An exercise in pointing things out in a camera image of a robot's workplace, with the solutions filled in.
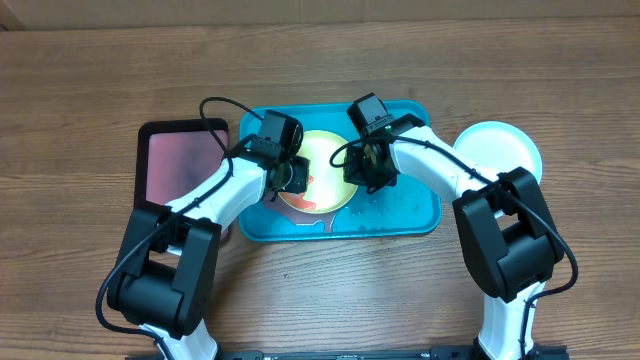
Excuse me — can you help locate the black cable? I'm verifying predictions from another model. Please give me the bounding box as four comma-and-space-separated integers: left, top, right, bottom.
328, 134, 580, 360
94, 96, 304, 360

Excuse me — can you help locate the right black cable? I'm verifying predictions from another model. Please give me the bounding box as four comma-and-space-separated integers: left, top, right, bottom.
328, 134, 580, 360

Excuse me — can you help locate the light blue plate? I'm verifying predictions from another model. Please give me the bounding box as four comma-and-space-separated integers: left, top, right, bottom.
453, 121, 543, 184

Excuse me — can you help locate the left black cable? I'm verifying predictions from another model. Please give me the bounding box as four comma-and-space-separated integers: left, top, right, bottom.
94, 96, 304, 360

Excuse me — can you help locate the yellow-green plate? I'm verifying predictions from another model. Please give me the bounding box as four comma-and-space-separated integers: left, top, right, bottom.
280, 130, 357, 214

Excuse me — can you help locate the teal plastic tray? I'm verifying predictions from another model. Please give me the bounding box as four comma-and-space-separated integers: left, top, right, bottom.
238, 100, 442, 242

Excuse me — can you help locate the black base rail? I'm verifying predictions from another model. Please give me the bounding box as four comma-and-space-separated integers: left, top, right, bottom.
124, 344, 570, 360

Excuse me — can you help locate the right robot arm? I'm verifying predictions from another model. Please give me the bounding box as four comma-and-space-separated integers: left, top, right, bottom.
343, 110, 575, 359

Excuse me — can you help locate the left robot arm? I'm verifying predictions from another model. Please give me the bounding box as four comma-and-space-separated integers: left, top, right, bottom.
96, 135, 309, 359

